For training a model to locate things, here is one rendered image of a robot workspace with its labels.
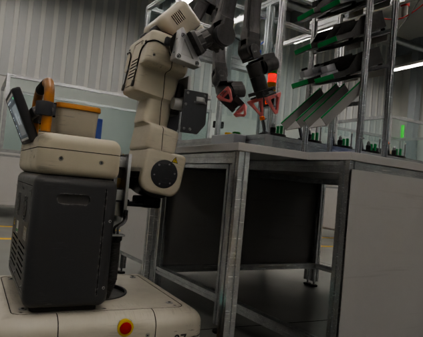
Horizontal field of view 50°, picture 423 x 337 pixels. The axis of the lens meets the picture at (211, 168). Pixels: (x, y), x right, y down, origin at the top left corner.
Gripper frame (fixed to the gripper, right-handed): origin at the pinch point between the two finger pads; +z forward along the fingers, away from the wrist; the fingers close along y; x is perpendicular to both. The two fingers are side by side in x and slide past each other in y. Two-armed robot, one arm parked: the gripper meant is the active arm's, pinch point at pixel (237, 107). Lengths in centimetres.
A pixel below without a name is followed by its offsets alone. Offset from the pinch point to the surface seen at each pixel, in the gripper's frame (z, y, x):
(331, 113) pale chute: 14.4, 25.1, -26.3
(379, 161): 48, 28, -23
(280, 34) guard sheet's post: -72, 32, -46
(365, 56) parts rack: 5, 23, -53
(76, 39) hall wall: -850, 141, 150
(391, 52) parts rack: 0, 36, -65
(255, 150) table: 32.5, -2.9, 5.7
